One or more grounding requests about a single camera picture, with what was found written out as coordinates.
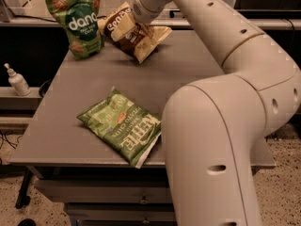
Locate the lower grey drawer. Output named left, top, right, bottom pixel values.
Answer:
left=64, top=203, right=176, bottom=222

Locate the upper grey drawer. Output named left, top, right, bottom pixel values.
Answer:
left=35, top=180, right=172, bottom=203

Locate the drawer knob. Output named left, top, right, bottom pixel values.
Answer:
left=142, top=218, right=150, bottom=224
left=139, top=196, right=150, bottom=204

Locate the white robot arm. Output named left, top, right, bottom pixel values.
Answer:
left=131, top=0, right=300, bottom=226

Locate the black cable on shelf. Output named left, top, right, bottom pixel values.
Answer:
left=0, top=0, right=60, bottom=24

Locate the black table leg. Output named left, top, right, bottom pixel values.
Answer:
left=15, top=169, right=32, bottom=209

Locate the lower drawer knob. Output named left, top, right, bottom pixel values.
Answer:
left=142, top=218, right=150, bottom=224

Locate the upper drawer knob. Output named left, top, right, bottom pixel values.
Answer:
left=139, top=196, right=150, bottom=204

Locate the brown sea salt chip bag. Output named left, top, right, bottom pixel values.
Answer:
left=98, top=2, right=172, bottom=64

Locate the grey drawer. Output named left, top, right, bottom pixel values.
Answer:
left=64, top=203, right=176, bottom=222
left=35, top=180, right=172, bottom=203

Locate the white pump bottle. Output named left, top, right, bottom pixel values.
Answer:
left=4, top=63, right=31, bottom=96

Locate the green kettle potato chip bag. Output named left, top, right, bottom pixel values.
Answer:
left=77, top=88, right=161, bottom=169

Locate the green rice chip bag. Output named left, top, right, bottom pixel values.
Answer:
left=46, top=0, right=103, bottom=58

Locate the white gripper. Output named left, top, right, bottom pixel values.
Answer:
left=111, top=0, right=172, bottom=41

